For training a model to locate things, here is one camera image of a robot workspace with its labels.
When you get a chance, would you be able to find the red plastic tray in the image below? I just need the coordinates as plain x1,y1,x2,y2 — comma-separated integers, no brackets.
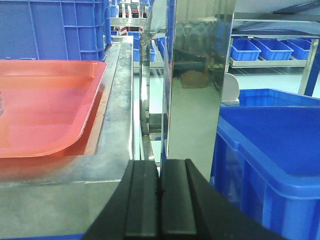
0,60,107,158

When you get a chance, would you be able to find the stainless steel cart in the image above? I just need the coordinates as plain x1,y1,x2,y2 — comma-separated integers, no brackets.
0,36,138,239

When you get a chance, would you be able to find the stainless steel rack frame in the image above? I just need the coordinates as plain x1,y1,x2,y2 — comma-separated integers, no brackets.
109,0,320,181

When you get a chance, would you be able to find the blue stacked crate lower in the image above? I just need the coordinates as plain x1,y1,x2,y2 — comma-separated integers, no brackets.
0,0,106,61

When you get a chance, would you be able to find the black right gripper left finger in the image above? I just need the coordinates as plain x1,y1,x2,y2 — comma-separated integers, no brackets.
82,160,159,240

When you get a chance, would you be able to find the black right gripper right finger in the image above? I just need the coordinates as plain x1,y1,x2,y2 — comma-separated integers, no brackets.
160,159,283,240

